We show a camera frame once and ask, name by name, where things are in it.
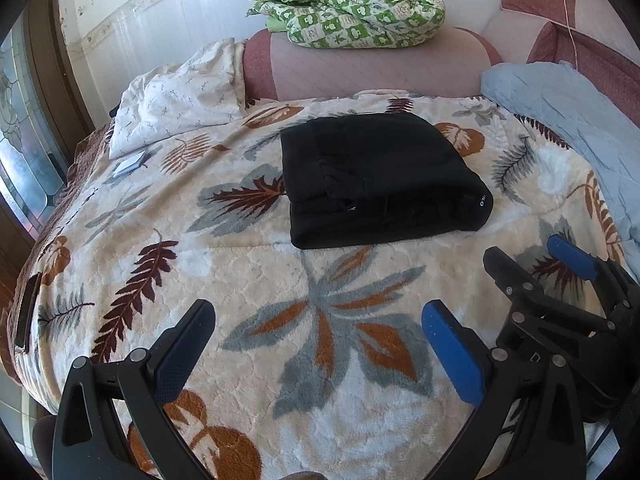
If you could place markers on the small blue white packet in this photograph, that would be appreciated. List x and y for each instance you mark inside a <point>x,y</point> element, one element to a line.
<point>131,164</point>

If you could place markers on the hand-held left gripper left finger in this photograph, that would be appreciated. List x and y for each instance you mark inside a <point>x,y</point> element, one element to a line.
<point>175,370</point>

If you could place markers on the leaf print fleece blanket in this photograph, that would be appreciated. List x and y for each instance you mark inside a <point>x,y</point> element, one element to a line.
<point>280,280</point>

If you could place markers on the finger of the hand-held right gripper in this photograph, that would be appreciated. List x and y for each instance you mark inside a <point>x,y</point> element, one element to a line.
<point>520,290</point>
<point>570,255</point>

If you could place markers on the black pants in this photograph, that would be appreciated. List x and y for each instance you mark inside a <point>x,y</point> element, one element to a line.
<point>375,175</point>

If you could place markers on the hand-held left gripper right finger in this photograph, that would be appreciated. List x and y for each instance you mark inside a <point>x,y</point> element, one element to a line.
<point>452,350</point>

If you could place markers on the black smartphone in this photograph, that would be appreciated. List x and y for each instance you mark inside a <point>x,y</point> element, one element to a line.
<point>27,310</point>

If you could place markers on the white patterned pillow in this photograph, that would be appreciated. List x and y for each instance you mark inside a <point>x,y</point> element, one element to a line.
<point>175,95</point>

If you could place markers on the patterned glass window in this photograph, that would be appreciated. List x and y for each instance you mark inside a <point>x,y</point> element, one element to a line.
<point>25,125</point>

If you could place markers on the pink padded headboard section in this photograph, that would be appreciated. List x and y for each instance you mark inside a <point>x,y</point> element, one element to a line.
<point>600,30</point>
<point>375,67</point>

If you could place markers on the light blue quilted cloth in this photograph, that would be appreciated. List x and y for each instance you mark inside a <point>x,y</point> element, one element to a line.
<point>575,110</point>

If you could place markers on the green checkered quilt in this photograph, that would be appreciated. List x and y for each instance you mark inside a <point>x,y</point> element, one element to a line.
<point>360,10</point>

